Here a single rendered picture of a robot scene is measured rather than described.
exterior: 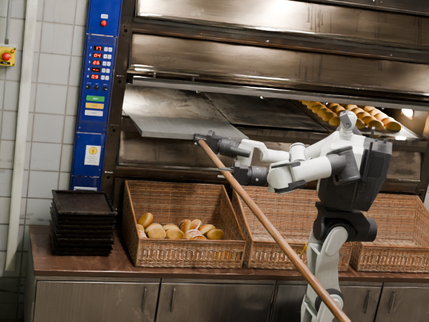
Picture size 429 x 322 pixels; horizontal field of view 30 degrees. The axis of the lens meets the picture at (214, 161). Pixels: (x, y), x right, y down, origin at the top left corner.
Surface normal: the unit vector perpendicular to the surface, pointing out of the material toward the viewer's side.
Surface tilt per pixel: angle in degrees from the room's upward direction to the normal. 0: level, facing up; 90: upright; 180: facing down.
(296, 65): 70
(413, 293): 90
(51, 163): 90
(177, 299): 90
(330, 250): 90
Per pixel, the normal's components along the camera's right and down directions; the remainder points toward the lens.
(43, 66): 0.26, 0.33
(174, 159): 0.29, 0.00
